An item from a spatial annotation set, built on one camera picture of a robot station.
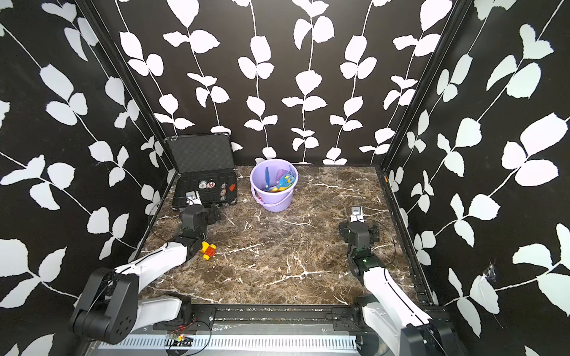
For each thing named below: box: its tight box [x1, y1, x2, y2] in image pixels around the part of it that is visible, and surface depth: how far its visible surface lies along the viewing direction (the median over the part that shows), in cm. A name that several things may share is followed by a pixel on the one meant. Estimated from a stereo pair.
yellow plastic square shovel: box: [270, 174, 295, 193], surface depth 100 cm
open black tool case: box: [163, 134, 238, 210], surface depth 110 cm
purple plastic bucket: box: [250, 158, 300, 213], surface depth 97 cm
